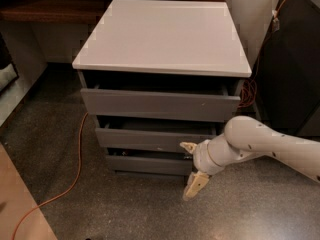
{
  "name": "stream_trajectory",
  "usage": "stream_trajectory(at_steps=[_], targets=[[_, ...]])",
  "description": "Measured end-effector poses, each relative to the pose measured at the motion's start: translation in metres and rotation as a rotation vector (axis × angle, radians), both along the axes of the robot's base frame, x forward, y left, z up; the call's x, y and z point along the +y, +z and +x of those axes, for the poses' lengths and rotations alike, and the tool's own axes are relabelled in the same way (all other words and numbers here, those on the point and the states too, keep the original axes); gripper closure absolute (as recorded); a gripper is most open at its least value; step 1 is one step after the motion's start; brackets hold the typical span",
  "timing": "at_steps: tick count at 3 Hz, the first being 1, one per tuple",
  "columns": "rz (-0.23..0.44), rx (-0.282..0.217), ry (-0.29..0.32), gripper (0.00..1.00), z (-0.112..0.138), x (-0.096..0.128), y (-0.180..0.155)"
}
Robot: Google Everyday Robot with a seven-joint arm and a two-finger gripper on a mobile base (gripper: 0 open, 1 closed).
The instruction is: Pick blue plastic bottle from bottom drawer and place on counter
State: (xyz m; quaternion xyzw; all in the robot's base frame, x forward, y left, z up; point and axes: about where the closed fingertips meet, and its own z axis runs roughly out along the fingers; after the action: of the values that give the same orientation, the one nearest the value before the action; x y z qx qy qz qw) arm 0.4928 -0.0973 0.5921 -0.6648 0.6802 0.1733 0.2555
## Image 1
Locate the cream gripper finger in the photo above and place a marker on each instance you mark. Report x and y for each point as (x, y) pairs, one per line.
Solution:
(196, 182)
(189, 146)

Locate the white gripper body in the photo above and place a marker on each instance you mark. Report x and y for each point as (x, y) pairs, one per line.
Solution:
(201, 159)

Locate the grey bottom drawer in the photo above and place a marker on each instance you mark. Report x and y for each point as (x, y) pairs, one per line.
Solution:
(152, 162)

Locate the grey drawer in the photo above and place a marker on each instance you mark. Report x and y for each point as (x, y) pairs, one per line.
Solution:
(153, 134)
(160, 105)
(152, 162)

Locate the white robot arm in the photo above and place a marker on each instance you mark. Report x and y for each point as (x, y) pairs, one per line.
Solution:
(243, 139)

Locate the grey top drawer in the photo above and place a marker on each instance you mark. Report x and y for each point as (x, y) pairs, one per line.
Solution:
(160, 105)

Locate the grey middle drawer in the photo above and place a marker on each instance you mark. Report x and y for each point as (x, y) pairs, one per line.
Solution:
(153, 134)

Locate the grey drawer cabinet white top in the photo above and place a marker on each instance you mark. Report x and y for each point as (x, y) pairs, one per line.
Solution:
(164, 46)

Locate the dark wooden counter shelf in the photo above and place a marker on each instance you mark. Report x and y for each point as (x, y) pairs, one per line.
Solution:
(58, 11)

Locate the dark cabinet on right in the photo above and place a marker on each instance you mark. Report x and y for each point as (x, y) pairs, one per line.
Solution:
(288, 70)

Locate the dark framed object at left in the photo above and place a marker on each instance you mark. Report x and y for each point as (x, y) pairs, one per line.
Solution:
(8, 71)

